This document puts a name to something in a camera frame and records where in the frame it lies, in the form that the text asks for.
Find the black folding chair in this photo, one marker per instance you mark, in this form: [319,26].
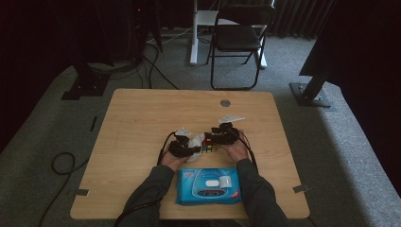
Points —
[238,38]

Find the person's left hand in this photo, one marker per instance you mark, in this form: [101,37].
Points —
[173,162]

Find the white wet wipe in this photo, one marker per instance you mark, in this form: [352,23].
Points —
[196,140]

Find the black tape strip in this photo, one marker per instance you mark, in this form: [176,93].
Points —
[93,123]

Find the blue wet wipes pack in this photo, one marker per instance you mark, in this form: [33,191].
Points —
[208,186]

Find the dark pleated curtain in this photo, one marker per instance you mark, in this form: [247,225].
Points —
[299,19]

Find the black curtain panel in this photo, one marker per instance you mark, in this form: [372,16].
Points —
[362,63]

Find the person's right hand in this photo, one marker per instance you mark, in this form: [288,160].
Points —
[236,153]

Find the black metal stand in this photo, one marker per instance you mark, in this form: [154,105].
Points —
[312,91]
[86,78]

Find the grey round table grommet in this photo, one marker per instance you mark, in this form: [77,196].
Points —
[225,103]

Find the colourful puzzle cube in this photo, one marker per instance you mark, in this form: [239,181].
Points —
[209,146]

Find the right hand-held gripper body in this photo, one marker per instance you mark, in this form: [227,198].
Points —
[228,137]

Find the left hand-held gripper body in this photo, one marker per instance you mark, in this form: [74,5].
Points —
[179,148]

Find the dark equipment tower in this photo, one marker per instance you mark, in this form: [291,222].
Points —
[142,28]

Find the grey tape piece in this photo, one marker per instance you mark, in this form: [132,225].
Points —
[81,192]
[301,188]

